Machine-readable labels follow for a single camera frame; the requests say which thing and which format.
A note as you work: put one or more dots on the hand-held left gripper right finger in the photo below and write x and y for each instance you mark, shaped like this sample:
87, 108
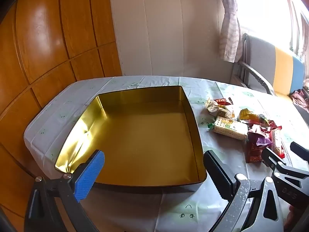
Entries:
217, 171

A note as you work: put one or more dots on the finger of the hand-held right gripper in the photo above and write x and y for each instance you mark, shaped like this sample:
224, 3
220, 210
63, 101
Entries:
300, 151
271, 157

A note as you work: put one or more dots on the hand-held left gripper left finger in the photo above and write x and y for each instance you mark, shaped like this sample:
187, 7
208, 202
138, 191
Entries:
89, 176

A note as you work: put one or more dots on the red-white printed cracker packet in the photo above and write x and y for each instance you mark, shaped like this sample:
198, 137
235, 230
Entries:
277, 142

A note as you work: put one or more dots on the dark red snack packet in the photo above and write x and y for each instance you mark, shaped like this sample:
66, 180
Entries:
253, 154

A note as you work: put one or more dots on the purple snack packet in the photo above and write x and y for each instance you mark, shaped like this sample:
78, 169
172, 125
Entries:
259, 140

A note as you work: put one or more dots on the red snack wrapper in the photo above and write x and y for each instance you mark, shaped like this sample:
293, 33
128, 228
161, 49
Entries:
274, 125

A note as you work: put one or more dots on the gold green-leaf snack packet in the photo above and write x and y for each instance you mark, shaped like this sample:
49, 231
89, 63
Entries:
263, 120

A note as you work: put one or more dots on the green-edged cracker packet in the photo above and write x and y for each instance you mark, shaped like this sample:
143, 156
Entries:
229, 128

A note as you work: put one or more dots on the yellow black-print snack packet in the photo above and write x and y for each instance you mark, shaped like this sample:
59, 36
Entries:
247, 114

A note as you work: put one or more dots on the clear pastry packet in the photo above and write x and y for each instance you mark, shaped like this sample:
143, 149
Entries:
217, 110

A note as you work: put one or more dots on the gold-lined tin box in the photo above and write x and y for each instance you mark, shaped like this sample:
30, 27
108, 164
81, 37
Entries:
144, 137

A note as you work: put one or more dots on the small red snack packet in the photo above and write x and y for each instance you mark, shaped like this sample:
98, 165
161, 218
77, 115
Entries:
222, 100

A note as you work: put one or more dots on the pink crumpled cloth pile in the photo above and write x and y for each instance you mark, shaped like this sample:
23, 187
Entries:
299, 99

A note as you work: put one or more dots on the white green-print tablecloth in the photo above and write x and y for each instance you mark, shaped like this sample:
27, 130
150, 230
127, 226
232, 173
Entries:
169, 212

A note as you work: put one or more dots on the grey yellow blue sofa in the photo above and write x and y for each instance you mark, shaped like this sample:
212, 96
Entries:
263, 58

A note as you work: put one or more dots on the pale checked curtain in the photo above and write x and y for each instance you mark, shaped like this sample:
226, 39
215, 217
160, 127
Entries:
229, 29

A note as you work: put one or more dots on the wooden wardrobe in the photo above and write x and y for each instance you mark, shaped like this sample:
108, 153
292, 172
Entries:
48, 41

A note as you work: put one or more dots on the bright window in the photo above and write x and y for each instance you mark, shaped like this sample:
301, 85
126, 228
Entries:
265, 9

